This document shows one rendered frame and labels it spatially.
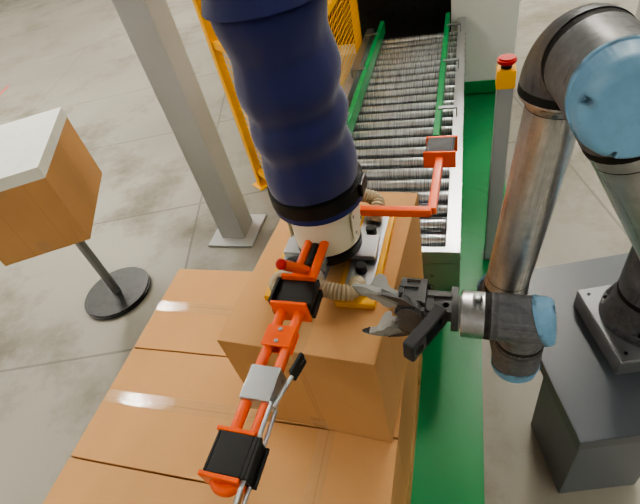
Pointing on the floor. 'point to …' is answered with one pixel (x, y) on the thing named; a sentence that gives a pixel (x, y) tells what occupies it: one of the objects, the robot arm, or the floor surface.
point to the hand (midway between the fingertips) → (356, 312)
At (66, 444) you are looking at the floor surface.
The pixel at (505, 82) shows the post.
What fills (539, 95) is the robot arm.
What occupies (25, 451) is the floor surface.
